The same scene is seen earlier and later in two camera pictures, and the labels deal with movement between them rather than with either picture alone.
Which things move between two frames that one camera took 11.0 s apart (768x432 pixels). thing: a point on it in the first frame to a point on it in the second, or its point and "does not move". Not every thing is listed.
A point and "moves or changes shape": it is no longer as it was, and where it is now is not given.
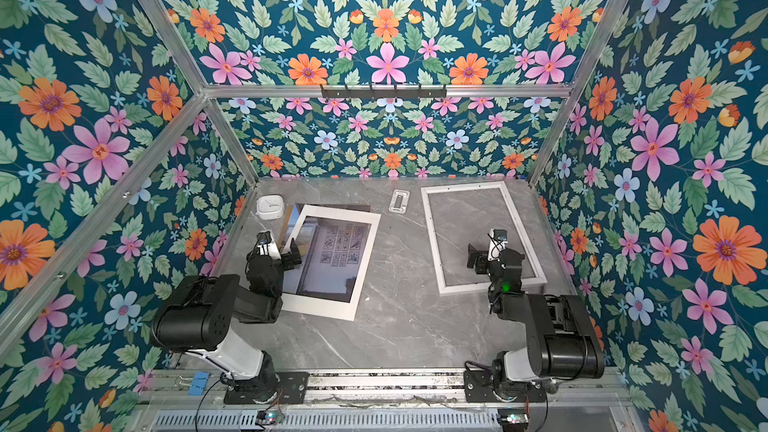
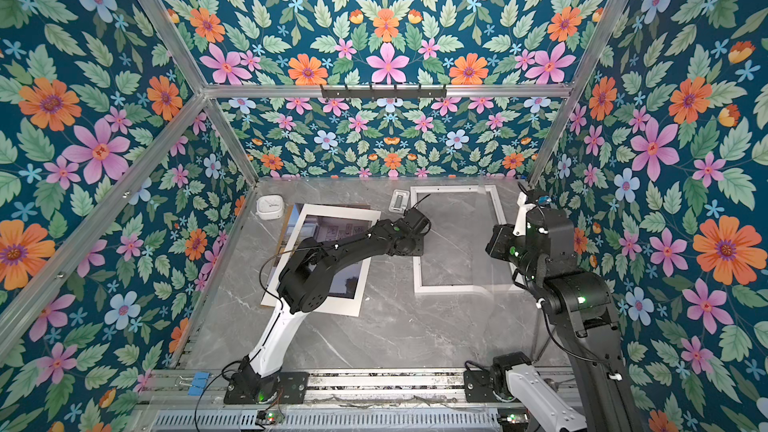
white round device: [270, 207] does not move
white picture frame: [526, 245] moves or changes shape
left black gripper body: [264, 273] to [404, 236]
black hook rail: [384, 93] does not move
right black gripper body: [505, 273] to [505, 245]
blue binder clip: [199, 383] does not move
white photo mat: [327, 257] does not move
